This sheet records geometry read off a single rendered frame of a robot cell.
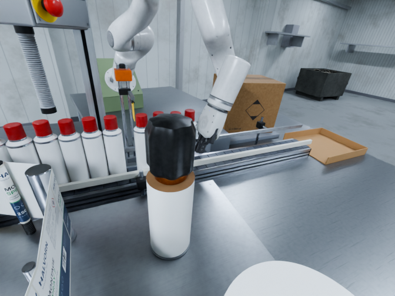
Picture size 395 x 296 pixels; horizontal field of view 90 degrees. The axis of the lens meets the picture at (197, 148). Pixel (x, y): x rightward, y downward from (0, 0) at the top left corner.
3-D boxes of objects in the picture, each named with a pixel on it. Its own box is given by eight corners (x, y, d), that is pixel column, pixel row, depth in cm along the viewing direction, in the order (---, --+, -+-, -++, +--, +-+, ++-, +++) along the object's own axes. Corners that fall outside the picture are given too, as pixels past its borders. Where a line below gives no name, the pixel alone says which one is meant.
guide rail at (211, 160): (20, 200, 51) (17, 194, 50) (21, 197, 52) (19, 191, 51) (311, 144, 92) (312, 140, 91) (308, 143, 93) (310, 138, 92)
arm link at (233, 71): (211, 93, 71) (208, 94, 62) (227, 56, 66) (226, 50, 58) (233, 103, 70) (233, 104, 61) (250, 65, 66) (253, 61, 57)
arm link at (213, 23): (197, 12, 70) (221, 96, 77) (186, -9, 55) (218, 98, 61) (221, 0, 68) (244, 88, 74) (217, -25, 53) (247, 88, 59)
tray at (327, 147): (325, 165, 89) (328, 157, 87) (283, 139, 110) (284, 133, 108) (364, 154, 101) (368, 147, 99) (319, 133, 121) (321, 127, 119)
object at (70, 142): (71, 191, 57) (50, 125, 47) (73, 180, 61) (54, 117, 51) (91, 187, 59) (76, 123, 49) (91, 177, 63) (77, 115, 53)
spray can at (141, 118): (143, 178, 64) (137, 119, 54) (134, 171, 67) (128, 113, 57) (156, 172, 67) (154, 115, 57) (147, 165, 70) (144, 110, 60)
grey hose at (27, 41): (40, 114, 54) (10, 24, 44) (43, 110, 57) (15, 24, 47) (56, 113, 56) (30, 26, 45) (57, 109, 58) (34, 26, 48)
